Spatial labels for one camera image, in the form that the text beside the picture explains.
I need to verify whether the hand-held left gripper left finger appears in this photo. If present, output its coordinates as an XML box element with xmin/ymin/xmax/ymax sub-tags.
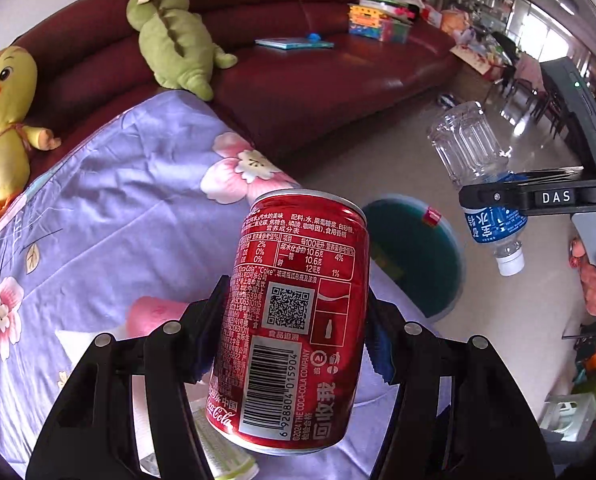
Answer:
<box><xmin>25</xmin><ymin>274</ymin><xmax>229</xmax><ymax>480</ymax></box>

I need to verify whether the red cola can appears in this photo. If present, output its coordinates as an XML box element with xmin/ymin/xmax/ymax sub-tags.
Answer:
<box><xmin>205</xmin><ymin>189</ymin><xmax>371</xmax><ymax>457</ymax></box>

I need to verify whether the green round waste bin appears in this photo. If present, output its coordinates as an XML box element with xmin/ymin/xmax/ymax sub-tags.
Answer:
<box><xmin>360</xmin><ymin>192</ymin><xmax>467</xmax><ymax>324</ymax></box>

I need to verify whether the green dinosaur plush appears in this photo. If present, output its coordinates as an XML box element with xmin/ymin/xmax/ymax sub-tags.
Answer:
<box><xmin>127</xmin><ymin>0</ymin><xmax>239</xmax><ymax>102</ymax></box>

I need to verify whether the dark red leather sofa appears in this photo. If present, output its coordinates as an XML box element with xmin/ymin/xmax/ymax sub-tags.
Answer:
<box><xmin>10</xmin><ymin>0</ymin><xmax>462</xmax><ymax>173</ymax></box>

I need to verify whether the pink soft packet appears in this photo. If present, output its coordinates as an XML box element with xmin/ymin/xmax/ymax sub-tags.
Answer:
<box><xmin>126</xmin><ymin>296</ymin><xmax>192</xmax><ymax>339</ymax></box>

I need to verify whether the colourful toy box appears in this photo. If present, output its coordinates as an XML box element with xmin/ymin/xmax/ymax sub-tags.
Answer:
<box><xmin>347</xmin><ymin>4</ymin><xmax>413</xmax><ymax>45</ymax></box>

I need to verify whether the stack of children's books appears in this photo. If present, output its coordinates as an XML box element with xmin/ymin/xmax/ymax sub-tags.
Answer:
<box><xmin>359</xmin><ymin>0</ymin><xmax>419</xmax><ymax>23</ymax></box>

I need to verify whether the teal flat book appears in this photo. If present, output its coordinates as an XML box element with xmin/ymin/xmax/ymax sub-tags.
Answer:
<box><xmin>255</xmin><ymin>36</ymin><xmax>335</xmax><ymax>51</ymax></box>

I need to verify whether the dark dining chair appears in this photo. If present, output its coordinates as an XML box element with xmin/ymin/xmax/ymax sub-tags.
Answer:
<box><xmin>492</xmin><ymin>31</ymin><xmax>564</xmax><ymax>128</ymax></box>

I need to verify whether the orange plush toy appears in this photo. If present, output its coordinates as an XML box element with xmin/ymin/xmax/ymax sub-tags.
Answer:
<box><xmin>440</xmin><ymin>9</ymin><xmax>472</xmax><ymax>36</ymax></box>

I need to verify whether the clear plastic water bottle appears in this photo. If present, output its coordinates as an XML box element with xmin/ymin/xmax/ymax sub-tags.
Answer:
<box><xmin>426</xmin><ymin>101</ymin><xmax>529</xmax><ymax>277</ymax></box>

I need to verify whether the person's right hand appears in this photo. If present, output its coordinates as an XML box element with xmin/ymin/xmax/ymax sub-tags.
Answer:
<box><xmin>568</xmin><ymin>237</ymin><xmax>596</xmax><ymax>319</ymax></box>

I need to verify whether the yellow chick plush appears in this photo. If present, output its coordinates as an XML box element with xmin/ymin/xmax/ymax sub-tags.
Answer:
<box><xmin>0</xmin><ymin>45</ymin><xmax>62</xmax><ymax>241</ymax></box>

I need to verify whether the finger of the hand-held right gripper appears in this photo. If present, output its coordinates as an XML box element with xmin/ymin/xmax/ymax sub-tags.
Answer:
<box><xmin>502</xmin><ymin>166</ymin><xmax>586</xmax><ymax>183</ymax></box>
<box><xmin>459</xmin><ymin>180</ymin><xmax>596</xmax><ymax>212</ymax></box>

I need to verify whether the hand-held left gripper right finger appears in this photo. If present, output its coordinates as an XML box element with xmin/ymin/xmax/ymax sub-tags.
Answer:
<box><xmin>362</xmin><ymin>287</ymin><xmax>559</xmax><ymax>480</ymax></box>

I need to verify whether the white plastic stool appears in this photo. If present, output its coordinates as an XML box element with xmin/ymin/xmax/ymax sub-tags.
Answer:
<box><xmin>540</xmin><ymin>392</ymin><xmax>596</xmax><ymax>444</ymax></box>

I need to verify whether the purple floral cloth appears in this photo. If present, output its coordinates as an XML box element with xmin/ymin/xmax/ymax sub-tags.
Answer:
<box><xmin>0</xmin><ymin>89</ymin><xmax>453</xmax><ymax>480</ymax></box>

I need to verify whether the pile of colourful toys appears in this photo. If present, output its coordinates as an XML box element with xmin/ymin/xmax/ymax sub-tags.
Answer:
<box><xmin>570</xmin><ymin>332</ymin><xmax>596</xmax><ymax>402</ymax></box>

